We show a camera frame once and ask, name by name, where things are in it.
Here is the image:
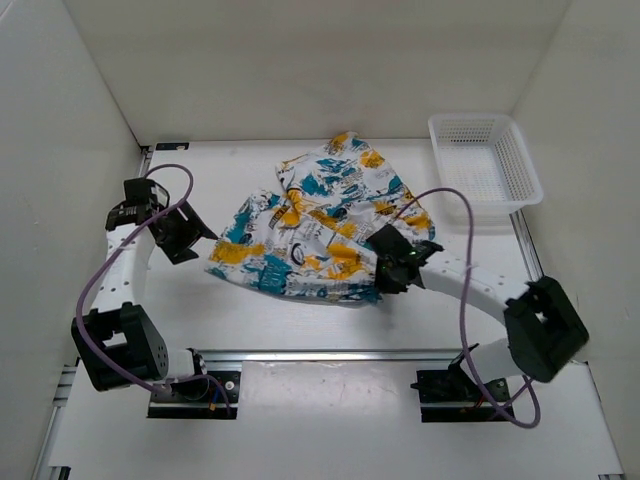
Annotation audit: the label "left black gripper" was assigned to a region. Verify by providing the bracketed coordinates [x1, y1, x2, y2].
[157, 198, 217, 265]

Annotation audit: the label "colourful printed shorts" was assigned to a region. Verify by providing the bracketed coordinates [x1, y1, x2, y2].
[206, 132, 436, 305]

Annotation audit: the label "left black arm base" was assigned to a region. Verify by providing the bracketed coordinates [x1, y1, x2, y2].
[147, 358, 242, 421]

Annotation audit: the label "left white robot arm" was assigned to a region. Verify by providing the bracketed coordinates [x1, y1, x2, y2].
[71, 177, 216, 400]

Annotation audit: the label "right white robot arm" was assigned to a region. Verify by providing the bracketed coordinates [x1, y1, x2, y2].
[368, 225, 589, 400]

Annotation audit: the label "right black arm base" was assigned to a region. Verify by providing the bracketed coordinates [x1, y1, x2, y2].
[411, 370, 505, 423]

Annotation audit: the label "black corner label plate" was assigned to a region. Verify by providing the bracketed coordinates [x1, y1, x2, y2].
[155, 142, 190, 151]

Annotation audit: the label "white plastic mesh basket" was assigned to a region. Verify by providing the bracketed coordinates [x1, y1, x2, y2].
[428, 113, 544, 224]

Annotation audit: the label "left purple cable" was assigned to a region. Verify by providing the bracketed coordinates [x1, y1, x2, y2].
[79, 163, 195, 396]

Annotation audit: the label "purple cable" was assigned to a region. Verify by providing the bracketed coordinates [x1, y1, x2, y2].
[394, 187, 542, 430]
[79, 163, 195, 396]

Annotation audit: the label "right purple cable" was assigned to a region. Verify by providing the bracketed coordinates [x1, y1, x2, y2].
[394, 187, 542, 430]

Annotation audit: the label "front aluminium rail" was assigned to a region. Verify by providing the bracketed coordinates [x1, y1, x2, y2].
[201, 349, 461, 363]

